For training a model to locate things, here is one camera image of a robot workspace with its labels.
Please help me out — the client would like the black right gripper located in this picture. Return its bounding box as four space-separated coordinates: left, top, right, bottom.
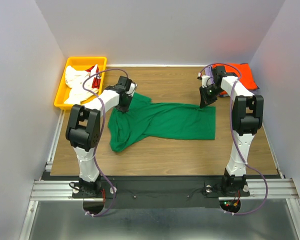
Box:
198 84 224 108

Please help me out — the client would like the green t shirt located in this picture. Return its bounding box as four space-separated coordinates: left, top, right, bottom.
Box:
108 93 216 153

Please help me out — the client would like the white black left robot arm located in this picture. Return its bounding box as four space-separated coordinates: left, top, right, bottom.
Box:
65 76 137 197

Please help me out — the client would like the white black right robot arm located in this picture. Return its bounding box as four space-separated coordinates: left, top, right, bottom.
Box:
197 64 264 195

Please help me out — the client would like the folded purple t shirt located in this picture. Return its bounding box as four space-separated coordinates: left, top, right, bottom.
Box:
204 65 213 77

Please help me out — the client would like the white t shirt red print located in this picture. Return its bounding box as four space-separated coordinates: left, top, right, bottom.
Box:
64 64 99 105

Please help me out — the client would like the folded orange t shirt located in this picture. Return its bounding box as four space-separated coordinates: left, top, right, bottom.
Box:
211 63 259 97

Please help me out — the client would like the yellow plastic bin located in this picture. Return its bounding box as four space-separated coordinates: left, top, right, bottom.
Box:
54 56 107 110

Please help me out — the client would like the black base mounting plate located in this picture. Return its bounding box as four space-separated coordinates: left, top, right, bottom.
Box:
38 175 283 210

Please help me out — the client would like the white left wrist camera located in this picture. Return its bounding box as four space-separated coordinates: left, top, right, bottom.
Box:
128 82 138 95

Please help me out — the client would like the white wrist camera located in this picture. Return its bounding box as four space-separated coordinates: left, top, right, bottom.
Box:
128 82 138 95
197 72 212 88

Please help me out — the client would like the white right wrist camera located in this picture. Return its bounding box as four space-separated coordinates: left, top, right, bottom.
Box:
197 72 212 88

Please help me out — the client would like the aluminium frame rail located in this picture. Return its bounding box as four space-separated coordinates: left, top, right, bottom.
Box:
30 178 299 201

